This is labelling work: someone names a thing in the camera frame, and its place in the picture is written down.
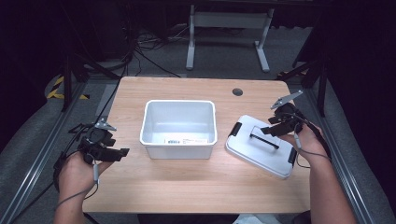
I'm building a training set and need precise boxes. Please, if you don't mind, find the grey metal floor rail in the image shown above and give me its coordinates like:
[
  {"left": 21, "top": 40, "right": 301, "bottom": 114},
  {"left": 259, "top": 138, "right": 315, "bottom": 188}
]
[
  {"left": 305, "top": 87, "right": 389, "bottom": 224},
  {"left": 0, "top": 81, "right": 89, "bottom": 224}
]

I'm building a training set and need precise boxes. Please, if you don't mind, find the grey cable of gripper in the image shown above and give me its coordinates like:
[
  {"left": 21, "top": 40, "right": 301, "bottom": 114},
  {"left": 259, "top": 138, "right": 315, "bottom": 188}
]
[
  {"left": 293, "top": 132, "right": 332, "bottom": 170},
  {"left": 55, "top": 161, "right": 101, "bottom": 210}
]

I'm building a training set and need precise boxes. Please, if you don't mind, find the white plastic storage box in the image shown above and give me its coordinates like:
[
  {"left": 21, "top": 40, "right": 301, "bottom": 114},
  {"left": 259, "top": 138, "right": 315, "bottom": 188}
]
[{"left": 139, "top": 99, "right": 219, "bottom": 161}]

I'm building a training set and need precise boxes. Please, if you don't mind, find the yellow black hazard tape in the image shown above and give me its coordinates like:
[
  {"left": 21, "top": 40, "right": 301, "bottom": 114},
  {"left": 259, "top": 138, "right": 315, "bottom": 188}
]
[{"left": 46, "top": 76, "right": 92, "bottom": 101}]

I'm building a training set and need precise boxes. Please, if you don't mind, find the person's left hand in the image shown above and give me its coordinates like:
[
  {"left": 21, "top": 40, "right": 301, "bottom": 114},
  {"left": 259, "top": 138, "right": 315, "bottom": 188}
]
[{"left": 58, "top": 151, "right": 115, "bottom": 201}]

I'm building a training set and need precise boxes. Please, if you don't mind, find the white lid with black handle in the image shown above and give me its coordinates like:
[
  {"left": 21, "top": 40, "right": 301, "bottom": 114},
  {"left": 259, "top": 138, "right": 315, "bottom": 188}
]
[{"left": 224, "top": 114, "right": 299, "bottom": 180}]

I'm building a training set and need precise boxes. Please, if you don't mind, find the grey metal desk frame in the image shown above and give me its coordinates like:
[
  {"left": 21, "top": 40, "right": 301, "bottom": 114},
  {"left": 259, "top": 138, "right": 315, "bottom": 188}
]
[{"left": 185, "top": 4, "right": 276, "bottom": 74}]

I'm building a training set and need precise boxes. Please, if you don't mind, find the bundle of black floor cables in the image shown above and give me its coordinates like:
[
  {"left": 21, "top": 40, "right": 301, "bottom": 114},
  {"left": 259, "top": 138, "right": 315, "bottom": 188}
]
[{"left": 122, "top": 24, "right": 190, "bottom": 78}]

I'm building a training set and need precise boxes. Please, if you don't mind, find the grey cable of left gripper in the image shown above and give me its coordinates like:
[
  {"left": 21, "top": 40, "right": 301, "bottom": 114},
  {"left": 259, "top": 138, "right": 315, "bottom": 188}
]
[{"left": 55, "top": 161, "right": 101, "bottom": 210}]

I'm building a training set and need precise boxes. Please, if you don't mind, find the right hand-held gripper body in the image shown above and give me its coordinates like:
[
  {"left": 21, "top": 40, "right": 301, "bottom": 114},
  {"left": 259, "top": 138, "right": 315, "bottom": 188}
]
[{"left": 268, "top": 90, "right": 308, "bottom": 135}]

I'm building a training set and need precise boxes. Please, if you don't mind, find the person's right hand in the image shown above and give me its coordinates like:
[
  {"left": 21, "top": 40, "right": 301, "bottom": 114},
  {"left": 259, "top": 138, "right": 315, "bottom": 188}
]
[{"left": 279, "top": 122, "right": 325, "bottom": 171}]

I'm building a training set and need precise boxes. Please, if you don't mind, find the grey cable of right gripper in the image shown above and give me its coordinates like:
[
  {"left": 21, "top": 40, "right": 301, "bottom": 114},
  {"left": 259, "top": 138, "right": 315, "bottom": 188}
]
[{"left": 293, "top": 132, "right": 332, "bottom": 170}]

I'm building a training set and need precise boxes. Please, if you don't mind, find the black tripod stand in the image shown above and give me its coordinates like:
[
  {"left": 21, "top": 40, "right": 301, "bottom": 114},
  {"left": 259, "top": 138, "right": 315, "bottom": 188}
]
[
  {"left": 59, "top": 6, "right": 121, "bottom": 113},
  {"left": 276, "top": 46, "right": 332, "bottom": 119}
]

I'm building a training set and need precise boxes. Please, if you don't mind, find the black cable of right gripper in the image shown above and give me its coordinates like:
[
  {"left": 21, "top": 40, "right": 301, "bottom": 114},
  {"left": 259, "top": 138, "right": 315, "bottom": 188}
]
[{"left": 292, "top": 112, "right": 332, "bottom": 160}]

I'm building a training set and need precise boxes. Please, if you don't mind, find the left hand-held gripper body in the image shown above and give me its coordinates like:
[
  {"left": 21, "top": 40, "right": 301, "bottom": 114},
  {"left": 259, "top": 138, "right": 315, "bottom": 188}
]
[{"left": 77, "top": 118, "right": 118, "bottom": 165}]

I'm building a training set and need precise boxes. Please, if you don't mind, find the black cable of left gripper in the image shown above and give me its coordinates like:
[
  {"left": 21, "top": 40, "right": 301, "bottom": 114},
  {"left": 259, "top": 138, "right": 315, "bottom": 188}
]
[{"left": 11, "top": 122, "right": 94, "bottom": 222}]

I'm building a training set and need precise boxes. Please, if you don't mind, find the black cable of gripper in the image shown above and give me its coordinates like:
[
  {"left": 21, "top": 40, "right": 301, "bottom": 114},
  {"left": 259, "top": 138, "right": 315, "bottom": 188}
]
[
  {"left": 11, "top": 122, "right": 94, "bottom": 222},
  {"left": 292, "top": 112, "right": 332, "bottom": 160}
]

